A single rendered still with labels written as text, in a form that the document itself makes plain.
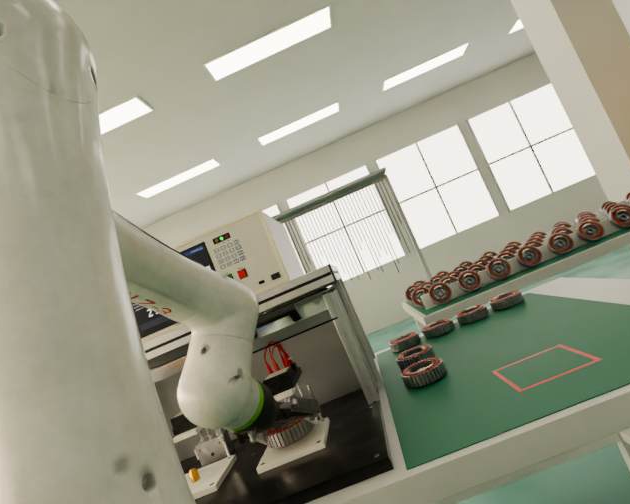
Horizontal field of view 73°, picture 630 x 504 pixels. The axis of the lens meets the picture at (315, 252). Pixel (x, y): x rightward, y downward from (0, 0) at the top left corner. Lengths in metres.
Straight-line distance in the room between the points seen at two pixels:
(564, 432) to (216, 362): 0.53
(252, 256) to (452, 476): 0.67
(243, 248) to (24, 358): 0.86
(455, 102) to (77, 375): 7.94
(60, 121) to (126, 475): 0.24
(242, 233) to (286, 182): 6.51
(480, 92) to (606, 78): 3.93
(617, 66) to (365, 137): 4.21
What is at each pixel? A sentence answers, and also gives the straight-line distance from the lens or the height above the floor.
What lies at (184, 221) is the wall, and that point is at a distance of 8.00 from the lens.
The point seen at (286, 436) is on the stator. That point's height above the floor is 0.81.
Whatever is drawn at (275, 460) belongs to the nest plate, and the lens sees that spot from 0.96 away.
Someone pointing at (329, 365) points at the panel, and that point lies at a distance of 1.22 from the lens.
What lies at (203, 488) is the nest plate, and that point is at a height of 0.78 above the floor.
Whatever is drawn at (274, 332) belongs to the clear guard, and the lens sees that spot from 0.82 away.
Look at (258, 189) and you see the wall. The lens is 7.68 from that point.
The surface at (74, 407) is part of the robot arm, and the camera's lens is 0.29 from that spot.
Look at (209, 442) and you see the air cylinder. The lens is 1.20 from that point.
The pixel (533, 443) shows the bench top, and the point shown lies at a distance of 0.78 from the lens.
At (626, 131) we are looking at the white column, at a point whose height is 1.26.
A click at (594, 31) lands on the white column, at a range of 4.68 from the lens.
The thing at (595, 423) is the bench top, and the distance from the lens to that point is 0.80.
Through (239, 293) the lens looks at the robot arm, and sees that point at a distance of 0.69.
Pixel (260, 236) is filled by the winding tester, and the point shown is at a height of 1.25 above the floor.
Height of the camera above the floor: 1.07
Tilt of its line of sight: 5 degrees up
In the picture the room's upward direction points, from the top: 23 degrees counter-clockwise
